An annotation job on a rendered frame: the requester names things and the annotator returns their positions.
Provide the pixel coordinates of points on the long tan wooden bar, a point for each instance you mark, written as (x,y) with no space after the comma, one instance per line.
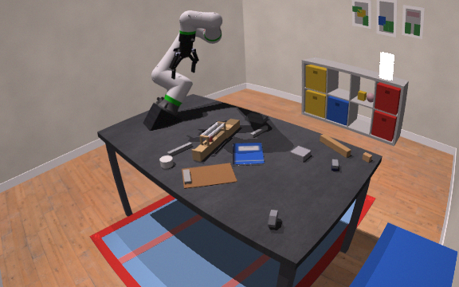
(333,144)

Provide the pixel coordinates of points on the white short cylinder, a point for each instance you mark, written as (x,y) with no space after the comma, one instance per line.
(166,161)

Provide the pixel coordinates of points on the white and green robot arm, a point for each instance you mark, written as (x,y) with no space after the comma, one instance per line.
(178,88)

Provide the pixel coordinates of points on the white square stick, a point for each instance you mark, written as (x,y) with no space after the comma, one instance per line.
(179,149)
(259,131)

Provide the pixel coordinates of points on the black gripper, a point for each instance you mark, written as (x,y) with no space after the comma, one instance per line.
(185,51)

